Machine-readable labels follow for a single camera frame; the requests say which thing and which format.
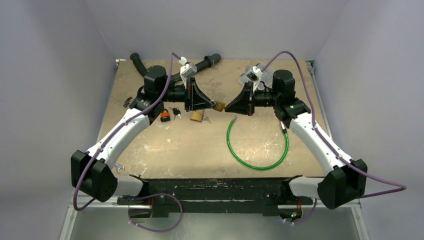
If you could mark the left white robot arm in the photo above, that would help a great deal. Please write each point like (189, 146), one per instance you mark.
(91, 170)

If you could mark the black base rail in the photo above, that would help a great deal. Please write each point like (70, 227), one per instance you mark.
(253, 195)

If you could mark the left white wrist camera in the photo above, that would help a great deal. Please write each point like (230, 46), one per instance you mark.
(187, 69)

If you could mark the large brass padlock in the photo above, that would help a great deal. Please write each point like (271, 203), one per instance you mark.
(197, 116)

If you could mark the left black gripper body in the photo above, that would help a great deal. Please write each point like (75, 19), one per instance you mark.
(188, 96)

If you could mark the orange black padlock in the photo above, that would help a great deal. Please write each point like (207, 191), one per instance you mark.
(165, 116)

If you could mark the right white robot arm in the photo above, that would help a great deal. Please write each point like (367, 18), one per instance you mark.
(343, 181)

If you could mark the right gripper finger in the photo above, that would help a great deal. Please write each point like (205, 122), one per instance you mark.
(237, 109)
(240, 100)

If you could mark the clear plastic organizer box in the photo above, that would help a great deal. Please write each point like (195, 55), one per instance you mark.
(267, 77)

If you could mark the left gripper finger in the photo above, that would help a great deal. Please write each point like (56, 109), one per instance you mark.
(203, 105)
(198, 95)

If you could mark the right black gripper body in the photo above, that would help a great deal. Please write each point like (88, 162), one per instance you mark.
(249, 99)

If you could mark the small brass padlock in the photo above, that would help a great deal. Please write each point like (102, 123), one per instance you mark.
(218, 106)

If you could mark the silver open-end wrench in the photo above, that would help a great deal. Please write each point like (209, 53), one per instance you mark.
(118, 167)

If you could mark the black head key bunch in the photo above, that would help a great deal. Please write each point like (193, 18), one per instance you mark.
(176, 112)

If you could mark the small black hammer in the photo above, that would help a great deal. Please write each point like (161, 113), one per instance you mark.
(127, 102)

